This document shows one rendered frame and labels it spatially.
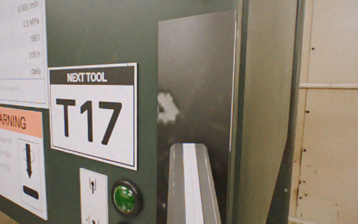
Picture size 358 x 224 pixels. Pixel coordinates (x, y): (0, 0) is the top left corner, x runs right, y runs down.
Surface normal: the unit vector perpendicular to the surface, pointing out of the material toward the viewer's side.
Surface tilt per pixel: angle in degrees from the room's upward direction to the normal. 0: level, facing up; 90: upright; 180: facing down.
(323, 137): 90
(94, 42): 90
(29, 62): 90
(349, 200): 90
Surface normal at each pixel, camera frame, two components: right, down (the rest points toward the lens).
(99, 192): -0.49, 0.08
